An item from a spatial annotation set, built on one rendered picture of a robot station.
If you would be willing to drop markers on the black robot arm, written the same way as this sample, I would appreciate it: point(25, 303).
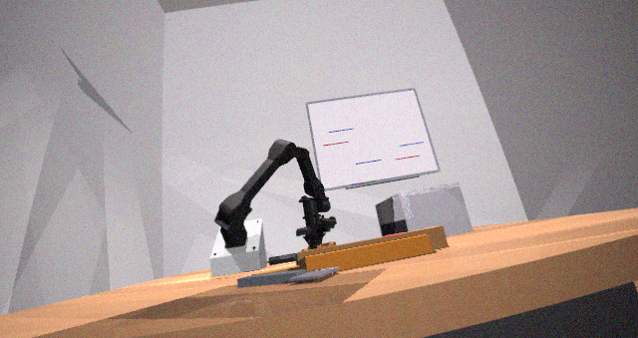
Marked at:
point(236, 208)

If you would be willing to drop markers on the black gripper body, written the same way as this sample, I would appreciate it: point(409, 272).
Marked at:
point(311, 228)

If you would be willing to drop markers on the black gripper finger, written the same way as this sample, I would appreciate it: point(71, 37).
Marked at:
point(311, 240)
point(320, 238)

